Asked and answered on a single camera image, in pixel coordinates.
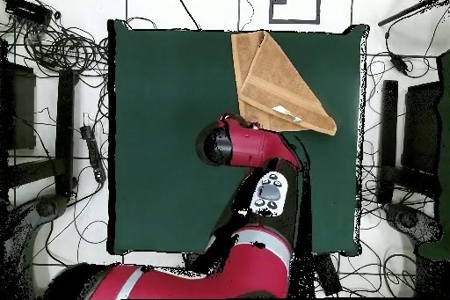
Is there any tan terry towel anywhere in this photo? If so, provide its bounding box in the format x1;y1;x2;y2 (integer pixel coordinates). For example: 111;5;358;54
230;30;338;136

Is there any black flat panel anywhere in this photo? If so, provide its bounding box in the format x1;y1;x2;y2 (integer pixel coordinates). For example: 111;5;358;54
0;62;37;151
401;81;443;176

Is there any dark green tablecloth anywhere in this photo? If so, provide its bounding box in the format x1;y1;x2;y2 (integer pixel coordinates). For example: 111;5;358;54
106;18;370;257

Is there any black power strip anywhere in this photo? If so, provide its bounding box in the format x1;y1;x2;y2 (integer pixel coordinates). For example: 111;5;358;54
79;124;107;184
312;252;343;296

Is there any black power adapter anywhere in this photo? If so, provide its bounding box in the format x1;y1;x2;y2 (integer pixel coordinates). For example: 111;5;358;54
388;52;410;77

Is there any grey chair base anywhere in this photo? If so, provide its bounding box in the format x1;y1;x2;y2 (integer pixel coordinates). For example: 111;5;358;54
382;202;444;245
10;194;69;230

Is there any black tripod pole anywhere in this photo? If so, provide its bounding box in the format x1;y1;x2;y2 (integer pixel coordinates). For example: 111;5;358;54
377;0;450;27

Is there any black device box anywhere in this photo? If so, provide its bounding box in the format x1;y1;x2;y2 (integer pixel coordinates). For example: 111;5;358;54
4;0;54;27

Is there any black frame bar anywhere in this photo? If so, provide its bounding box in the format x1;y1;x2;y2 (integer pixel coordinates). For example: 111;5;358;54
377;79;399;204
54;69;76;198

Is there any tangled black cable bundle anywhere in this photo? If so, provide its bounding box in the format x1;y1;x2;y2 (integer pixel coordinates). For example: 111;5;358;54
20;25;110;76

